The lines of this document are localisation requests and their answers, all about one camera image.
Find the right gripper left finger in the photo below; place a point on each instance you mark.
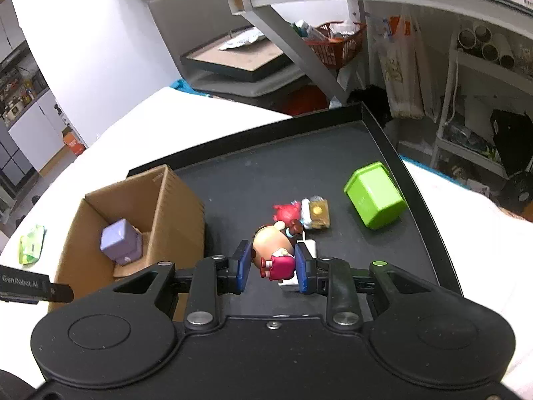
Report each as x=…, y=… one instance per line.
x=163, y=284

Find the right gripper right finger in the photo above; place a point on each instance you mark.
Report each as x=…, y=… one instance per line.
x=341, y=285

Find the white charger plug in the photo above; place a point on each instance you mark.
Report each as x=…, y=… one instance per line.
x=305, y=251

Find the red haired small figurine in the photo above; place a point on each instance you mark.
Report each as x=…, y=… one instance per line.
x=312, y=213

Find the brown haired girl figurine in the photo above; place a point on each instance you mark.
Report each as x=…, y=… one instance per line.
x=273, y=250

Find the green hexagonal box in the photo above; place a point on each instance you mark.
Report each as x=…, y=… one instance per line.
x=375, y=196

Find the purple cube box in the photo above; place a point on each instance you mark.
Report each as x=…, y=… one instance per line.
x=121, y=242

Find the green wet wipes pack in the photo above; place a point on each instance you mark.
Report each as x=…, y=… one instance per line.
x=30, y=246

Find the black tray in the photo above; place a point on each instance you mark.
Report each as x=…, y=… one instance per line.
x=241, y=161

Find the brown cardboard box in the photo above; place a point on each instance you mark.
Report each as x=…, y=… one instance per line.
x=158, y=204

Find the orange carton box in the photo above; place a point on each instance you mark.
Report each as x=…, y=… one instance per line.
x=71, y=140

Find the white plastic bag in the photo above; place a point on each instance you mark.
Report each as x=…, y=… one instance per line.
x=405, y=67

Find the black framed board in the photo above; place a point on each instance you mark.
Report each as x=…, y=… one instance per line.
x=244, y=55

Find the red plastic basket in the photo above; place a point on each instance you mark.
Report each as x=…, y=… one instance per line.
x=337, y=53

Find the white metal shelf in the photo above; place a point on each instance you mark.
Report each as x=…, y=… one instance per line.
x=476, y=106

